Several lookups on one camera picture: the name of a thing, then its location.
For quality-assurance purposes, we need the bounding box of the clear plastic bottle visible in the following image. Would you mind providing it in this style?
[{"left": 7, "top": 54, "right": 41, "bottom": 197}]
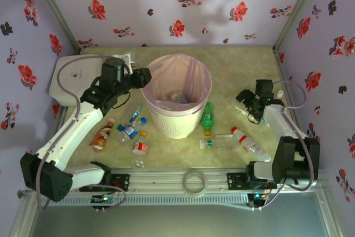
[{"left": 231, "top": 103, "right": 270, "bottom": 127}]

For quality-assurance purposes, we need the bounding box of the crushed clear bottle blue print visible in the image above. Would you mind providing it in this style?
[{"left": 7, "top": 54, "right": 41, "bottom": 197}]
[{"left": 156, "top": 89, "right": 192, "bottom": 107}]

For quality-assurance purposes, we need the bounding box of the green bottle yellow cap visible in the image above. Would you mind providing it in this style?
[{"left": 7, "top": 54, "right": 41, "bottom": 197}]
[{"left": 200, "top": 102, "right": 216, "bottom": 137}]

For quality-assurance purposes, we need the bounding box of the clear bottle green label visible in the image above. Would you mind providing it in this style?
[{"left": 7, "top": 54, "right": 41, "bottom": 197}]
[{"left": 199, "top": 133, "right": 237, "bottom": 150}]

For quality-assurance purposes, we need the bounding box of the brown label bottle white cap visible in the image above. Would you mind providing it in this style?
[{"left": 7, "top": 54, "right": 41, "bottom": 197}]
[{"left": 88, "top": 117, "right": 116, "bottom": 152}]

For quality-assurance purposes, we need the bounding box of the clear bottle red label yellow cap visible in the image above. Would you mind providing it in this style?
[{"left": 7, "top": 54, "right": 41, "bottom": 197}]
[{"left": 130, "top": 130, "right": 150, "bottom": 169}]

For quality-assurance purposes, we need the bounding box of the purple plastic bin liner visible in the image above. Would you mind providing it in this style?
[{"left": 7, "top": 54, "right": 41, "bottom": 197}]
[{"left": 141, "top": 53, "right": 213, "bottom": 110}]

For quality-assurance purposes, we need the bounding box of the white plastic waste bin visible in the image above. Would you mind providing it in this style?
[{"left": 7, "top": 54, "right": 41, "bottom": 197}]
[{"left": 140, "top": 53, "right": 213, "bottom": 140}]

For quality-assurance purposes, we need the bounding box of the clear bottle blue stripe label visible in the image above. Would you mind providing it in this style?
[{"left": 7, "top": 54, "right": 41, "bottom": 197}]
[{"left": 116, "top": 105, "right": 144, "bottom": 132}]

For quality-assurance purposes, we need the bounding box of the clear bottle blue white label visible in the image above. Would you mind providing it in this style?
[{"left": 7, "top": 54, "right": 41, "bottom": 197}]
[{"left": 118, "top": 117, "right": 148, "bottom": 145}]

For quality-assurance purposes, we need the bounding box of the small green circuit board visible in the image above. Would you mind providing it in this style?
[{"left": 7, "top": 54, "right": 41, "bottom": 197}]
[
  {"left": 248, "top": 192, "right": 271, "bottom": 201},
  {"left": 91, "top": 194, "right": 119, "bottom": 204}
]

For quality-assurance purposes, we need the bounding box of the clear tape roll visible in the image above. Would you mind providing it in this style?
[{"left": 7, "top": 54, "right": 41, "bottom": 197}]
[{"left": 181, "top": 170, "right": 207, "bottom": 196}]

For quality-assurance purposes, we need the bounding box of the aluminium side rail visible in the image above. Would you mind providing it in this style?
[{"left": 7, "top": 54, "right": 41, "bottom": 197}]
[
  {"left": 54, "top": 103, "right": 69, "bottom": 127},
  {"left": 273, "top": 49, "right": 296, "bottom": 115}
]

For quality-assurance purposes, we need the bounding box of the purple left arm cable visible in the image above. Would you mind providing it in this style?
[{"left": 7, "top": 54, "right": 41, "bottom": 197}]
[{"left": 37, "top": 55, "right": 108, "bottom": 212}]

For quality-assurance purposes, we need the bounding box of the aluminium frame post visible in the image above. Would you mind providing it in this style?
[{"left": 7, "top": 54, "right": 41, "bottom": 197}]
[
  {"left": 26, "top": 0, "right": 83, "bottom": 53},
  {"left": 273, "top": 0, "right": 326, "bottom": 52}
]

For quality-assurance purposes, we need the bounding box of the aluminium mounting rail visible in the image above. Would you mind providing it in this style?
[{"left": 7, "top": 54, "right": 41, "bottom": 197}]
[{"left": 80, "top": 167, "right": 327, "bottom": 193}]

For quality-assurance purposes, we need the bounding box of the slotted grey cable tray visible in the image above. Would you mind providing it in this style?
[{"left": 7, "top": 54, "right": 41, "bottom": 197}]
[{"left": 55, "top": 191, "right": 278, "bottom": 207}]

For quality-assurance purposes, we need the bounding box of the grey metal base plate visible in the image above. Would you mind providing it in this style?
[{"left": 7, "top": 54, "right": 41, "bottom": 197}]
[{"left": 8, "top": 189, "right": 347, "bottom": 237}]

